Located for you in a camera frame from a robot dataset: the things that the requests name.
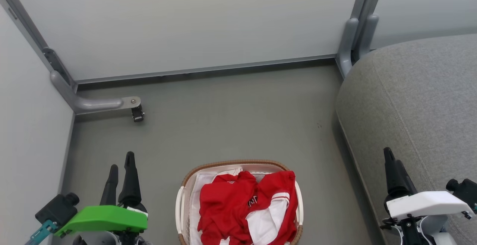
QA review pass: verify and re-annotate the short grey partition foot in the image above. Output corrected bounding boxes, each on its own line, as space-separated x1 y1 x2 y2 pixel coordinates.
336 14 379 78

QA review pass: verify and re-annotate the long grey partition foot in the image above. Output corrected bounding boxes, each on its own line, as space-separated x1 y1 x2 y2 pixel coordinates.
50 70 142 116

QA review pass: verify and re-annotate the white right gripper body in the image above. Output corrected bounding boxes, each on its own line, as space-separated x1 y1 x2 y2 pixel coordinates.
386 191 476 220

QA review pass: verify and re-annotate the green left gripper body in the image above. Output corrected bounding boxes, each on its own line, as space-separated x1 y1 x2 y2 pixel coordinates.
56 205 148 238

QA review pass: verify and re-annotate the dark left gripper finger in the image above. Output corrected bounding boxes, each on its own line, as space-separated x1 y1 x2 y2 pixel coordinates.
119 151 146 210
100 164 119 206

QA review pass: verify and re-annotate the grey partition bottom rail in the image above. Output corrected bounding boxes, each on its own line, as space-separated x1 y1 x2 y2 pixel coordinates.
75 54 338 85

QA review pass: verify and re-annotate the black caster wheel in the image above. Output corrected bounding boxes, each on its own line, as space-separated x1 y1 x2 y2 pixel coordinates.
131 105 145 123

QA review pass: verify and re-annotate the woven laundry basket white liner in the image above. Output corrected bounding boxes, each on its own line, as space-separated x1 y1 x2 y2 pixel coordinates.
175 159 304 245

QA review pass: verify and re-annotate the red and white shirt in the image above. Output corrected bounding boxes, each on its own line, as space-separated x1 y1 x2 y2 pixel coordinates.
197 170 299 245

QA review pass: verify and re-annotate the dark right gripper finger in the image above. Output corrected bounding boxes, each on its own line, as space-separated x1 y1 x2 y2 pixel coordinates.
383 147 418 200

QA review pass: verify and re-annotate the teal camera cable connector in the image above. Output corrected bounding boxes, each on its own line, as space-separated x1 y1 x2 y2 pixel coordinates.
25 220 59 245

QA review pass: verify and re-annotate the grey fabric sofa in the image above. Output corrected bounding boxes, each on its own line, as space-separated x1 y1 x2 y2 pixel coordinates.
335 34 477 245

